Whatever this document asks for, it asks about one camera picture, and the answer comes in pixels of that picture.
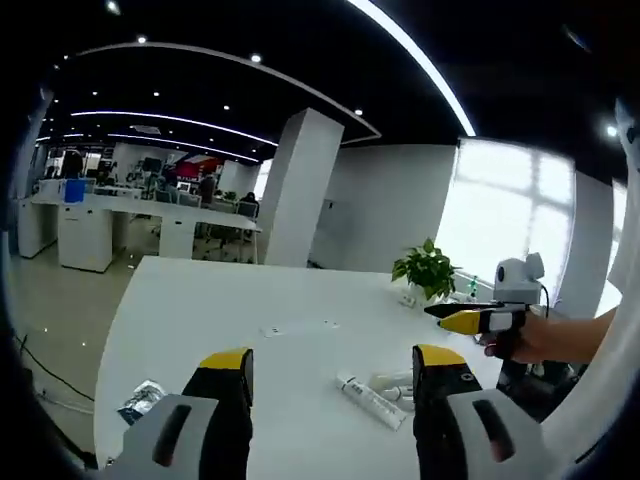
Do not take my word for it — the white skincare bottle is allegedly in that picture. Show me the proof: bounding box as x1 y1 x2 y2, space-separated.
368 368 417 402

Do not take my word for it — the black chair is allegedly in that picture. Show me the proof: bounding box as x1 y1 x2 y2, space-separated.
495 357 591 424

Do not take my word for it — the person's right hand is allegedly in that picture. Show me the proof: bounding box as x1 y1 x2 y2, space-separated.
474 307 554 365

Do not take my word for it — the white curved object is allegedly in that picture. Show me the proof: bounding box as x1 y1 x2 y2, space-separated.
540 279 640 469

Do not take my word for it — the long white office desk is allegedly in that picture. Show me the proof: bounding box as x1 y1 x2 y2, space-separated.
18 192 264 274

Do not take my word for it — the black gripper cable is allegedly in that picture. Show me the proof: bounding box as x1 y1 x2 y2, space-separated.
529 283 552 318

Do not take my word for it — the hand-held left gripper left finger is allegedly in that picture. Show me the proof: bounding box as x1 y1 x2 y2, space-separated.
102 346 255 480

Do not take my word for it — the green potted plant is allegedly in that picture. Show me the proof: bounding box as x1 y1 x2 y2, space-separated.
390 237 462 307

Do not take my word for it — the white window blind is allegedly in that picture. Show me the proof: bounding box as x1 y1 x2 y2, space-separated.
435 137 577 306

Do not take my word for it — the long ceiling light strip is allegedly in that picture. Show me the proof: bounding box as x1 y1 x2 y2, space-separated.
346 0 477 137

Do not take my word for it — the white square pillar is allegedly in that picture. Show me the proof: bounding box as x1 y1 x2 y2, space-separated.
255 106 346 269

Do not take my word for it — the silver foil packet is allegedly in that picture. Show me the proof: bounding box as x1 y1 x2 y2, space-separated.
116 378 167 427

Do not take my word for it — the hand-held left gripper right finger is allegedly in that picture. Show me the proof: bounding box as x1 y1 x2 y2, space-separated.
410 343 559 480

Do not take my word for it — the white skincare tube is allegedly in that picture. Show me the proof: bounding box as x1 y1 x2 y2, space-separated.
334 372 407 432

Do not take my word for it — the black floor cable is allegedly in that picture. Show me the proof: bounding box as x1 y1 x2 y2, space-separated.
12 332 97 404

